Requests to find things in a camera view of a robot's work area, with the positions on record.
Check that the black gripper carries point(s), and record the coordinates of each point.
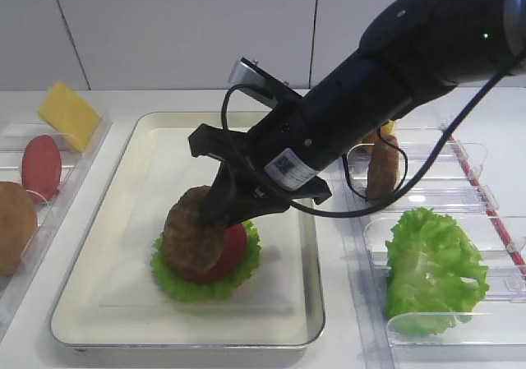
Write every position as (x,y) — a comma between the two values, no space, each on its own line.
(280,146)

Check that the brown meat patty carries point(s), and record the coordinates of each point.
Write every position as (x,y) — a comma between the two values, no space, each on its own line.
(188,243)
(383,169)

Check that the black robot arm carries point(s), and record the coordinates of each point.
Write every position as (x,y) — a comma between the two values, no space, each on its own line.
(415,51)

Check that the red tomato slice on tray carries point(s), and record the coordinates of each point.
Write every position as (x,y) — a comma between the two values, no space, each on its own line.
(235,245)

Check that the green lettuce leaf on tray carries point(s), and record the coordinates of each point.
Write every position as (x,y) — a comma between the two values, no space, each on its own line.
(181,290)

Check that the yellow cheese slice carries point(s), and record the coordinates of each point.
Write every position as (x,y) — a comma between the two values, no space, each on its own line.
(65,111)

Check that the red tomato slice in rack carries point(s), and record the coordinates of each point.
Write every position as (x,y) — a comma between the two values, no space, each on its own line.
(41,168)

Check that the green lettuce leaf in rack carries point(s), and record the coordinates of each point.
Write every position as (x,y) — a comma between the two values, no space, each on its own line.
(436,275)

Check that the white paper tray liner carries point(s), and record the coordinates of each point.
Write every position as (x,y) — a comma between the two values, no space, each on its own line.
(162,169)

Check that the cream metal tray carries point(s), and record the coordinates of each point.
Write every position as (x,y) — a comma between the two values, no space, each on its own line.
(81,319)

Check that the clear acrylic right rack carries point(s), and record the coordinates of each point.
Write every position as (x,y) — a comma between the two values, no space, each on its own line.
(497,326)

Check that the clear acrylic rack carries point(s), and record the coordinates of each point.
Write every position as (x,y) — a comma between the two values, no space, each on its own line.
(15,136)
(497,326)

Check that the orange breaded patty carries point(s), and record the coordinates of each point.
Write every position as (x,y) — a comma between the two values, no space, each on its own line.
(19,221)

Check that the clear acrylic left rack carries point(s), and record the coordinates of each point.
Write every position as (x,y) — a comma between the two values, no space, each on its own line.
(15,136)

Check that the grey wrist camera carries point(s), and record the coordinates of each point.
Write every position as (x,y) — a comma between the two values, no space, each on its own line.
(263,87)

